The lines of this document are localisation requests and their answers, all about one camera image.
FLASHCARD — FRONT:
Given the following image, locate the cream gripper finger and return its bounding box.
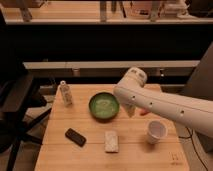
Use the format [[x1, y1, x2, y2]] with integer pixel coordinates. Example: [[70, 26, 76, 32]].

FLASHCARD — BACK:
[[125, 105, 136, 117]]

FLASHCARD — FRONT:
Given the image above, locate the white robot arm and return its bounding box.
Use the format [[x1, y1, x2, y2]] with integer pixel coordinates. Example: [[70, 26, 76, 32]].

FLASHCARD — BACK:
[[113, 67, 213, 138]]

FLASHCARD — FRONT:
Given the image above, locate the clear plastic bottle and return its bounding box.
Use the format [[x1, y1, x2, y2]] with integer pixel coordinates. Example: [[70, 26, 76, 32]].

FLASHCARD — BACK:
[[59, 80, 73, 106]]

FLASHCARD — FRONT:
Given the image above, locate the orange carrot toy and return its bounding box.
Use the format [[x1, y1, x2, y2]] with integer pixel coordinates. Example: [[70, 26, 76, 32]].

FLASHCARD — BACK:
[[140, 109, 150, 116]]

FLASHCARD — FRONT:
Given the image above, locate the green bowl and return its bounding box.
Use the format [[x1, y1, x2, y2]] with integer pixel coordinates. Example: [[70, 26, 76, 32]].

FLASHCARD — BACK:
[[89, 92, 120, 120]]

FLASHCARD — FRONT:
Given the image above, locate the white paper cup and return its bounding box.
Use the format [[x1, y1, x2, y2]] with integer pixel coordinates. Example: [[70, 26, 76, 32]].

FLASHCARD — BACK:
[[146, 121, 167, 144]]

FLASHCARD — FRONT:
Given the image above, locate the white sponge block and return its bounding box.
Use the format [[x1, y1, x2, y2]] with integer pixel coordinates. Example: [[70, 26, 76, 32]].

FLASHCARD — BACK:
[[105, 131, 119, 153]]

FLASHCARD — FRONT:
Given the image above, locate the black phone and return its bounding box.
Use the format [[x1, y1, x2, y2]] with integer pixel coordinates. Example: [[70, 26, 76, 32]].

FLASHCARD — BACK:
[[65, 128, 86, 147]]

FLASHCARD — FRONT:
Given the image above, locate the black office chair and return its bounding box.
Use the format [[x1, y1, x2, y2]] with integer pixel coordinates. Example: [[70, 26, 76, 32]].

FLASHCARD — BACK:
[[0, 10, 51, 171]]

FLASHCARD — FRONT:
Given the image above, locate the black cable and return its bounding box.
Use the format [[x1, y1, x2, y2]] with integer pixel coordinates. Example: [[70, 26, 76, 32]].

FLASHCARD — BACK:
[[178, 128, 209, 171]]

